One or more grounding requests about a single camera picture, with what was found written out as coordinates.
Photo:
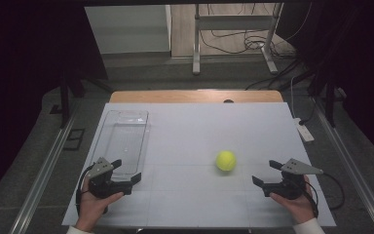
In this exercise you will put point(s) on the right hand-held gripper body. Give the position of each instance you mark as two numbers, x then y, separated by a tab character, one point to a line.
289	185

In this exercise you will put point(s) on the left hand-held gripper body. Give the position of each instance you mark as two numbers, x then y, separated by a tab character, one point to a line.
102	187

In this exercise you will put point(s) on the clear plastic tray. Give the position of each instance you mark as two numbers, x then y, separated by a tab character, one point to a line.
123	139

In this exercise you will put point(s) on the yellow tennis ball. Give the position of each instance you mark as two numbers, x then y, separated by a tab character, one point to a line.
226	161

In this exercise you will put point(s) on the person's left hand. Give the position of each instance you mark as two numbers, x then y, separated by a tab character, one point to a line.
92	206

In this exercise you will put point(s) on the person's right hand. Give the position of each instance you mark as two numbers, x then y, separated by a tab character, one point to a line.
297	206

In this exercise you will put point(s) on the white power strip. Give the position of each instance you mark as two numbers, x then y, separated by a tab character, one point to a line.
304	131

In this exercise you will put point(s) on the black curtain stand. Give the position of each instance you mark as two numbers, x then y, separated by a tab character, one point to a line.
329	100
65	97

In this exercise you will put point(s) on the wooden table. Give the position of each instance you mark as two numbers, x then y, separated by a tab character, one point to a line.
175	97

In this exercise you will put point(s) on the dark curtain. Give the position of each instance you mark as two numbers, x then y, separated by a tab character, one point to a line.
363	65
29	65

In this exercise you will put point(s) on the white cabinet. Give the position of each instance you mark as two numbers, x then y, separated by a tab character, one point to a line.
126	29

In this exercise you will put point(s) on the grey metal stand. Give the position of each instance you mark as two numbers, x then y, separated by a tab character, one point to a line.
233	22

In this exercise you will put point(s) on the black floor frame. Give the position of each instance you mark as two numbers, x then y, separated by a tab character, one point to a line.
74	139

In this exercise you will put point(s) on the aluminium floor rail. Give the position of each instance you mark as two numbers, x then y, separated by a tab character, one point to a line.
42	175
354	169

